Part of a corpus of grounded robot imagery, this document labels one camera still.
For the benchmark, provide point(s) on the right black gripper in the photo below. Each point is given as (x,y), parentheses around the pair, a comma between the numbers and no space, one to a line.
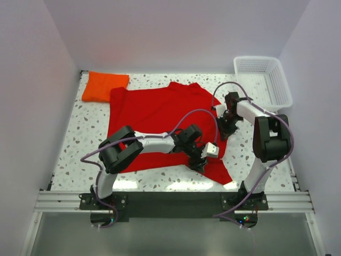
(225,132)

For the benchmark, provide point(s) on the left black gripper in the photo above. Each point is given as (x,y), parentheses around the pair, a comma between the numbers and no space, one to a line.
(197,166)

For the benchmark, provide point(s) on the red t shirt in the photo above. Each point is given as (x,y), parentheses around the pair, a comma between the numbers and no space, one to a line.
(160,110)

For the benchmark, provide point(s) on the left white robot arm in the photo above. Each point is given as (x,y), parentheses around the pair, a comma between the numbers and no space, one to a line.
(120,151)

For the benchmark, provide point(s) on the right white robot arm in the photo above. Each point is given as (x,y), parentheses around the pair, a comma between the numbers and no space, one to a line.
(272,143)

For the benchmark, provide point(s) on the white plastic basket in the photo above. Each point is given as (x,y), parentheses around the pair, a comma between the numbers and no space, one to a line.
(264,80)

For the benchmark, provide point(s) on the folded orange t shirt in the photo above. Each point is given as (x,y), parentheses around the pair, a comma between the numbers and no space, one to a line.
(99,86)

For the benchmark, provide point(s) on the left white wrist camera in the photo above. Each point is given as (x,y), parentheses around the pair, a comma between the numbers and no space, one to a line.
(210,150)

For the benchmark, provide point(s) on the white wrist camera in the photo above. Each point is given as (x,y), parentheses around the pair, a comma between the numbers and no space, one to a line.
(220,110)
(210,150)

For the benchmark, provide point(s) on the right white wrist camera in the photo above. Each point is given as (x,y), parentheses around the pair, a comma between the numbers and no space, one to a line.
(220,110)

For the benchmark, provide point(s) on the aluminium rail frame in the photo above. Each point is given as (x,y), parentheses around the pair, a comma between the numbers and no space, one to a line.
(287,227)

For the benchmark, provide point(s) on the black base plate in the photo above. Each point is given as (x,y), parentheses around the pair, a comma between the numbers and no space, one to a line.
(121,206)

